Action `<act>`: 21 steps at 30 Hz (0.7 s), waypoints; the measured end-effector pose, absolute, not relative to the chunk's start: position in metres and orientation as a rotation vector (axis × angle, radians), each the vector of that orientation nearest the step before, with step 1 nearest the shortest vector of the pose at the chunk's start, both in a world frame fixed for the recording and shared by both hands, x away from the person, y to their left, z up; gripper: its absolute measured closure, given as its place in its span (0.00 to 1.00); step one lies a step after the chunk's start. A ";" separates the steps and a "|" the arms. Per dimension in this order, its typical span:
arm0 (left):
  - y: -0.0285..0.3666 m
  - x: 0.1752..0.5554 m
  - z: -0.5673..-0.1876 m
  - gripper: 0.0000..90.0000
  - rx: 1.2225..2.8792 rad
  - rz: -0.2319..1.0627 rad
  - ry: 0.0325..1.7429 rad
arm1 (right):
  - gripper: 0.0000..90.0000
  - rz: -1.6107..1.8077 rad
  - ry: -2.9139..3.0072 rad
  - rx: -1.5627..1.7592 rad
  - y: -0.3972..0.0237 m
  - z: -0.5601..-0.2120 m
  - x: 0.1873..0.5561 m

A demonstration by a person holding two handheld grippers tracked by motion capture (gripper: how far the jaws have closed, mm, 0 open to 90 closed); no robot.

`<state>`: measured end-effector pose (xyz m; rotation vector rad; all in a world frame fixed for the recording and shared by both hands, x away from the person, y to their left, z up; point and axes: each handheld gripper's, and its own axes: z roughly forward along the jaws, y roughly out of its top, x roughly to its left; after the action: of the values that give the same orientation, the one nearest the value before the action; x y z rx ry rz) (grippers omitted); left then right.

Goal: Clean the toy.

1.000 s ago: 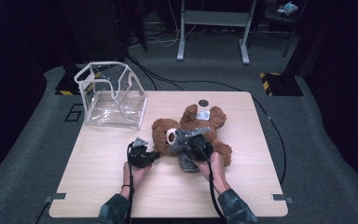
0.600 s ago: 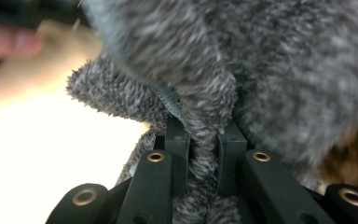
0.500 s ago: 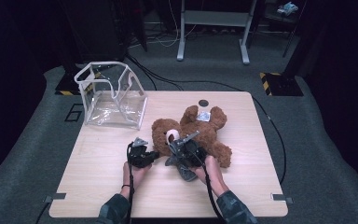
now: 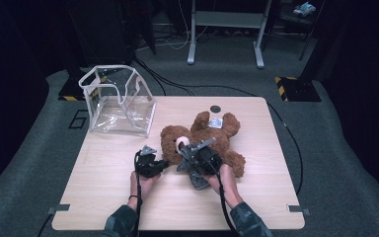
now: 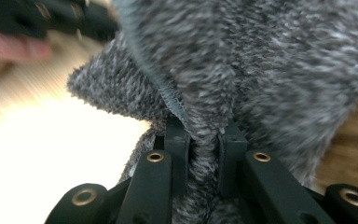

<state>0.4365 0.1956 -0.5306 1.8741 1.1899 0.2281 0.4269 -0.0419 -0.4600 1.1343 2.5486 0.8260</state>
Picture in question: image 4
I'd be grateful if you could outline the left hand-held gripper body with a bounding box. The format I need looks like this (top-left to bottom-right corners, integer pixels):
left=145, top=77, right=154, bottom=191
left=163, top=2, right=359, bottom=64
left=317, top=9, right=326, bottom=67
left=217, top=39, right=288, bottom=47
left=133, top=144, right=162, bottom=180

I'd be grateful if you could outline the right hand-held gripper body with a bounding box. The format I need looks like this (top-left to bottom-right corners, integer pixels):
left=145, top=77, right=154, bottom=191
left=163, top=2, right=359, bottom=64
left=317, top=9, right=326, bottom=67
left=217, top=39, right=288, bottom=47
left=187, top=137, right=224, bottom=176

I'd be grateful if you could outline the grey cloth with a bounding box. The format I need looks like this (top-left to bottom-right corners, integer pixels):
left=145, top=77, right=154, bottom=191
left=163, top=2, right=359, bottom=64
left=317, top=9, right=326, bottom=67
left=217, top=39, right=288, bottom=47
left=176, top=144, right=213, bottom=191

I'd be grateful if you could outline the brown teddy bear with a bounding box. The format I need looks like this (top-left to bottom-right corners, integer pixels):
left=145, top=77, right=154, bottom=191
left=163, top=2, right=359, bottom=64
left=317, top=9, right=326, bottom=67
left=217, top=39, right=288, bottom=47
left=160, top=111, right=247, bottom=179

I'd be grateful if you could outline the clear plastic bag white trim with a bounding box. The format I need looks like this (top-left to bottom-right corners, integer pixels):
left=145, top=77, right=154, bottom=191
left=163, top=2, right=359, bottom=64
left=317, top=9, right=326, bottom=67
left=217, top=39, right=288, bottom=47
left=78, top=64, right=158, bottom=138

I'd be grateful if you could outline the person's left hand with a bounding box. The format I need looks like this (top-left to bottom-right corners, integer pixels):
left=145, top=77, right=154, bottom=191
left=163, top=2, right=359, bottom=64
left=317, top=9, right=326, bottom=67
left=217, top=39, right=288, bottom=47
left=129, top=170, right=162, bottom=200

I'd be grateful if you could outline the person's right hand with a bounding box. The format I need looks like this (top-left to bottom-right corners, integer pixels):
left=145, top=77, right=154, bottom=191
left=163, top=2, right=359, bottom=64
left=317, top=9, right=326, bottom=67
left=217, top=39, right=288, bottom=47
left=205, top=163, right=245, bottom=210

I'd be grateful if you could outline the black base with hazard stripes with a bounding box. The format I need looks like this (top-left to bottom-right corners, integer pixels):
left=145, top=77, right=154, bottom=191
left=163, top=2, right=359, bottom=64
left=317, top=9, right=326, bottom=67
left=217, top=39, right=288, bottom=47
left=57, top=76, right=92, bottom=102
left=274, top=76, right=323, bottom=103

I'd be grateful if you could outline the black cabinet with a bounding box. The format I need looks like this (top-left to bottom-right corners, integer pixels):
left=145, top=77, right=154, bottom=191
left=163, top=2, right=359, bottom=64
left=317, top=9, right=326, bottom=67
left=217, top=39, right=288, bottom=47
left=62, top=0, right=136, bottom=67

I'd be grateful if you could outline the blue and white packet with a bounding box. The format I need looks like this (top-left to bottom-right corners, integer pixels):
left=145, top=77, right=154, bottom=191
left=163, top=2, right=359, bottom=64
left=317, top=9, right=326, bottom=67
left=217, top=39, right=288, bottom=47
left=292, top=1, right=317, bottom=18

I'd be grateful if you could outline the left hand-held gripper black cable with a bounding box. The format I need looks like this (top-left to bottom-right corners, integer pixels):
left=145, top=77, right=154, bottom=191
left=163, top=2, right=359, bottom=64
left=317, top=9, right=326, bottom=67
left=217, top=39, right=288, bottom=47
left=132, top=151, right=144, bottom=237

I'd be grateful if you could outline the hand-held gripper black cable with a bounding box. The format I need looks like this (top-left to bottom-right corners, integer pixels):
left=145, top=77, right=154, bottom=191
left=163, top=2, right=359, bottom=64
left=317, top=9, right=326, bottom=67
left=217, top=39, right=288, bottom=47
left=132, top=151, right=144, bottom=237
left=210, top=157, right=240, bottom=235

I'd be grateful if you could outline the right hand-held gripper black cable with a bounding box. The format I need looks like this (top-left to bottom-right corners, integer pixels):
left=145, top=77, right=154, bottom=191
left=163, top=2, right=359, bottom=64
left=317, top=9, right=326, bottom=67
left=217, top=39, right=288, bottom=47
left=210, top=157, right=240, bottom=235

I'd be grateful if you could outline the grey table corner bracket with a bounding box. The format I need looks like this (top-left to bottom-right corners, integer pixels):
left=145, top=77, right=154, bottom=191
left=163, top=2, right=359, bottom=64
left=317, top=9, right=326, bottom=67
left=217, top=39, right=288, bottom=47
left=45, top=203, right=71, bottom=215
left=287, top=204, right=311, bottom=216

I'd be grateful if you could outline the white floor cable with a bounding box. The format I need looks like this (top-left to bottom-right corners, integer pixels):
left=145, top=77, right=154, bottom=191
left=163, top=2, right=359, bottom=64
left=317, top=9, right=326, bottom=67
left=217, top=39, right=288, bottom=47
left=162, top=0, right=208, bottom=51

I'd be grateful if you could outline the white metal stand frame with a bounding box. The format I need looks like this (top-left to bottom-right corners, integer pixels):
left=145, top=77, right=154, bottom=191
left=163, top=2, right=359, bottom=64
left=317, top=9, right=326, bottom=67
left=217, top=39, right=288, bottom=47
left=187, top=0, right=273, bottom=69

